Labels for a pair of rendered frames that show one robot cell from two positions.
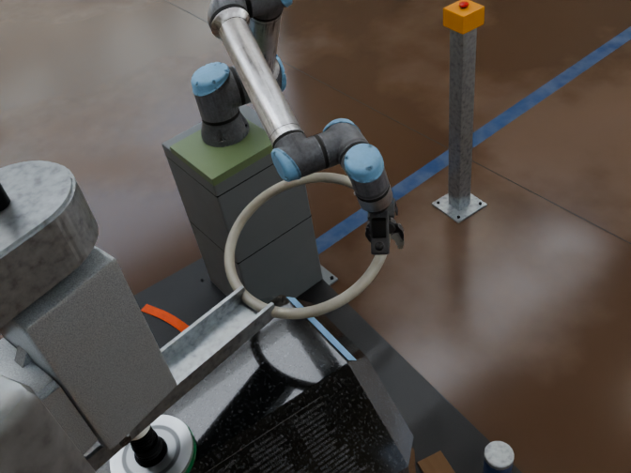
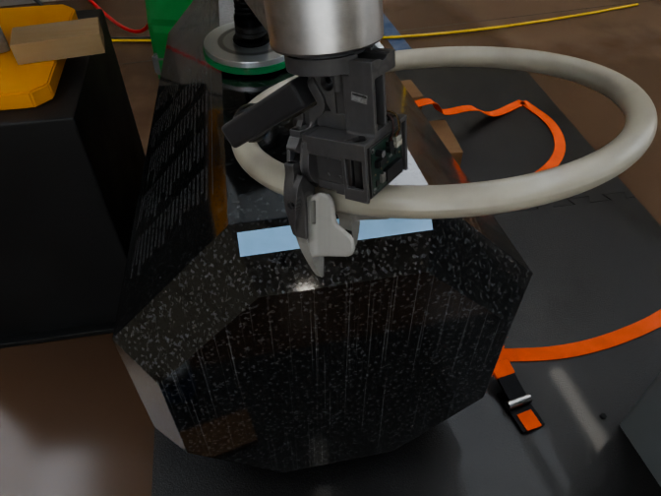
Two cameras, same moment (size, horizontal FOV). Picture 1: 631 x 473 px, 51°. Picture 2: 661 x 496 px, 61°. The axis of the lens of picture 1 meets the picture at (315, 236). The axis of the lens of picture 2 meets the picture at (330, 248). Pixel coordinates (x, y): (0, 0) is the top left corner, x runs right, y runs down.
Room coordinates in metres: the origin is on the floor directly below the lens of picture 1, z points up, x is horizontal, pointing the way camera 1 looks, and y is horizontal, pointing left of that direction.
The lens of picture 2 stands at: (1.42, -0.58, 1.42)
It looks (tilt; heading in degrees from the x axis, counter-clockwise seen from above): 46 degrees down; 108
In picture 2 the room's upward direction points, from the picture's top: straight up
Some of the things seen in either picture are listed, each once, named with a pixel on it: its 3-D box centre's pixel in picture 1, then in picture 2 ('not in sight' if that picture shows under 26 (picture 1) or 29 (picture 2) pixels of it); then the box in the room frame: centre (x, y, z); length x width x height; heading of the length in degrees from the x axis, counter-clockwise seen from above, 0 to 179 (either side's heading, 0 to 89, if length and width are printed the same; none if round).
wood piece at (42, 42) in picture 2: not in sight; (59, 40); (0.40, 0.47, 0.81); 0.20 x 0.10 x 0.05; 36
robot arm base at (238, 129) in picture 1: (223, 122); not in sight; (2.22, 0.27, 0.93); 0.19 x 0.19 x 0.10
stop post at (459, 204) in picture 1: (461, 117); not in sight; (2.51, -0.76, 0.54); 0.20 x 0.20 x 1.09; 28
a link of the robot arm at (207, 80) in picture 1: (216, 91); not in sight; (2.23, 0.27, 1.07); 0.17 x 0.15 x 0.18; 105
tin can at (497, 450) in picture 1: (498, 462); not in sight; (1.08, -0.49, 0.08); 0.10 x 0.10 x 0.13
